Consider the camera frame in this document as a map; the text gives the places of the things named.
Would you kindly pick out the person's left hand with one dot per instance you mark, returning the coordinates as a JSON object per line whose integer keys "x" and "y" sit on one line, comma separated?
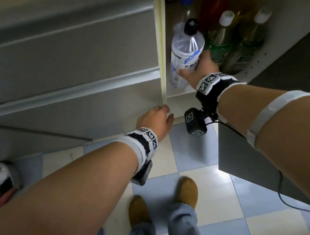
{"x": 151, "y": 121}

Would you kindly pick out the person's right hand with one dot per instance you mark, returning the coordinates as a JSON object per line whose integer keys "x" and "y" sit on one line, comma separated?
{"x": 204, "y": 70}

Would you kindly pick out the person's right thumb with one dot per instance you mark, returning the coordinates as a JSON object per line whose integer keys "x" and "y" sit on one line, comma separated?
{"x": 184, "y": 72}

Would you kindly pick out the person's left thumb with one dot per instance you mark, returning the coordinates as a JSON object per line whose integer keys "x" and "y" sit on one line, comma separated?
{"x": 170, "y": 119}

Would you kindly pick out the clear bottle with black cap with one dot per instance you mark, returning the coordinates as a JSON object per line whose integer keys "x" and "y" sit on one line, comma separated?
{"x": 185, "y": 48}

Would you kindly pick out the person's right forearm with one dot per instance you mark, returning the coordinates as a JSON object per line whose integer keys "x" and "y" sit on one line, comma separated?
{"x": 266, "y": 109}

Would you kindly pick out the person's left forearm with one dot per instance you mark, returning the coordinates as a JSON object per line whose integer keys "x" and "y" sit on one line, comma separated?
{"x": 72, "y": 188}

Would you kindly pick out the marker wristband on right wrist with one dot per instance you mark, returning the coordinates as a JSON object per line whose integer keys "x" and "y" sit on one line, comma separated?
{"x": 213, "y": 83}

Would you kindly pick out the marker wristband on wrist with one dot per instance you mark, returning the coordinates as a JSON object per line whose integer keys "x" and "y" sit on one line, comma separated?
{"x": 213, "y": 83}
{"x": 145, "y": 142}

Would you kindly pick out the white cabinet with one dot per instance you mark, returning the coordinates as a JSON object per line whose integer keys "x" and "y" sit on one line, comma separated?
{"x": 162, "y": 48}

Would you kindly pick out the marker wristband on left wrist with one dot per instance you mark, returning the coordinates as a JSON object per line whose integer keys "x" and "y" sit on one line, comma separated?
{"x": 145, "y": 142}

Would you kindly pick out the green bottle with white cap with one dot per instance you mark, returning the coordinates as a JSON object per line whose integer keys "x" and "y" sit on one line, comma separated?
{"x": 249, "y": 41}
{"x": 221, "y": 38}

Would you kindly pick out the clear bottle with blue cap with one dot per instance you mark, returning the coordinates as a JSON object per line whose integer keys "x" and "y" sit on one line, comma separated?
{"x": 186, "y": 9}

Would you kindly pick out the red bottle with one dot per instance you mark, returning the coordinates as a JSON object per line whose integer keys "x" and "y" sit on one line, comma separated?
{"x": 213, "y": 13}

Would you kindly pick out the person's brown right shoe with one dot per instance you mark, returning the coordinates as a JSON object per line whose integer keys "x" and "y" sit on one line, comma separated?
{"x": 187, "y": 191}

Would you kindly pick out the person's brown shoe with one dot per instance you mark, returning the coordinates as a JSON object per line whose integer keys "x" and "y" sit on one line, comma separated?
{"x": 187, "y": 191}
{"x": 139, "y": 211}

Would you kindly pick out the grey cabinet door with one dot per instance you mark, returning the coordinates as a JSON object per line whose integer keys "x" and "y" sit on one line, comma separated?
{"x": 242, "y": 157}

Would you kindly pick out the yellow bottle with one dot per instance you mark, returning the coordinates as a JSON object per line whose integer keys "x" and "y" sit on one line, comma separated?
{"x": 243, "y": 12}

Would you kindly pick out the person's brown left shoe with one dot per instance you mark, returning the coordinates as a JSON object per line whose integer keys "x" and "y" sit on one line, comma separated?
{"x": 139, "y": 211}

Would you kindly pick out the grey drawer front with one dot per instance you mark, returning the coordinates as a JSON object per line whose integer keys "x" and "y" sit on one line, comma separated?
{"x": 72, "y": 17}
{"x": 72, "y": 113}
{"x": 72, "y": 65}

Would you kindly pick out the person's grey trousers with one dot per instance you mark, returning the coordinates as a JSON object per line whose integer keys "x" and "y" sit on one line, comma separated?
{"x": 180, "y": 221}

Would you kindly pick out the white and red object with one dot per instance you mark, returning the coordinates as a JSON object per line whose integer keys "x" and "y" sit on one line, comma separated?
{"x": 8, "y": 180}

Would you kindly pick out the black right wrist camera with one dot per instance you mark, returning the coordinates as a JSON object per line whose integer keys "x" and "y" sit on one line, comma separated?
{"x": 195, "y": 122}

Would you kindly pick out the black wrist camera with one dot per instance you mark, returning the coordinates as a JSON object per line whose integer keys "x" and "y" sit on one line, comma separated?
{"x": 143, "y": 175}
{"x": 195, "y": 122}

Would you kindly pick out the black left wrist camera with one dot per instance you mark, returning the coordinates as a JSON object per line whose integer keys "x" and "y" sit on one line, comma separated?
{"x": 143, "y": 175}

